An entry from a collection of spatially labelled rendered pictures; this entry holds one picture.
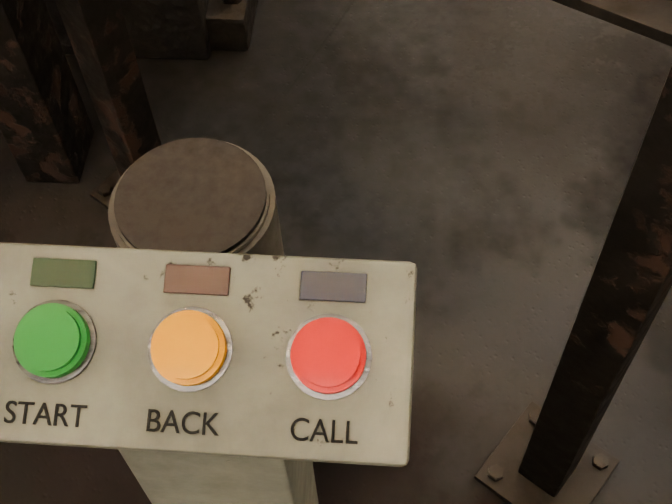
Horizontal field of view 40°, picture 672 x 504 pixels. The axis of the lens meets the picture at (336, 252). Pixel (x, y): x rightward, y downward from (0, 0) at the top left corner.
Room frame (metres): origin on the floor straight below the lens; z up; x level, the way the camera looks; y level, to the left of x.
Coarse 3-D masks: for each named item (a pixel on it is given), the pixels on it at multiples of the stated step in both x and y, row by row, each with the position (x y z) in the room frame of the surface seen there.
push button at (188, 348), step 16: (176, 320) 0.24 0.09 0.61; (192, 320) 0.24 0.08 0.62; (208, 320) 0.24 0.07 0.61; (160, 336) 0.24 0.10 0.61; (176, 336) 0.24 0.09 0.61; (192, 336) 0.24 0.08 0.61; (208, 336) 0.23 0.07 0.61; (224, 336) 0.24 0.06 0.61; (160, 352) 0.23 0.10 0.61; (176, 352) 0.23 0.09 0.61; (192, 352) 0.23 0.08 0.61; (208, 352) 0.23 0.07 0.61; (224, 352) 0.23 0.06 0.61; (160, 368) 0.22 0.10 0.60; (176, 368) 0.22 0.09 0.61; (192, 368) 0.22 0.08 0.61; (208, 368) 0.22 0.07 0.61; (192, 384) 0.21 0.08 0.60
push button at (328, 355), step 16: (320, 320) 0.24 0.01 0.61; (336, 320) 0.24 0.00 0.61; (304, 336) 0.23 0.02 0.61; (320, 336) 0.23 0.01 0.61; (336, 336) 0.23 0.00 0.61; (352, 336) 0.23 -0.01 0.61; (304, 352) 0.22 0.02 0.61; (320, 352) 0.22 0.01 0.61; (336, 352) 0.22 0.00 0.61; (352, 352) 0.22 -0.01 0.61; (304, 368) 0.21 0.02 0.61; (320, 368) 0.21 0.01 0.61; (336, 368) 0.21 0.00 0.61; (352, 368) 0.21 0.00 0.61; (304, 384) 0.21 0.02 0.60; (320, 384) 0.21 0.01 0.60; (336, 384) 0.21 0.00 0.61; (352, 384) 0.21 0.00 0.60
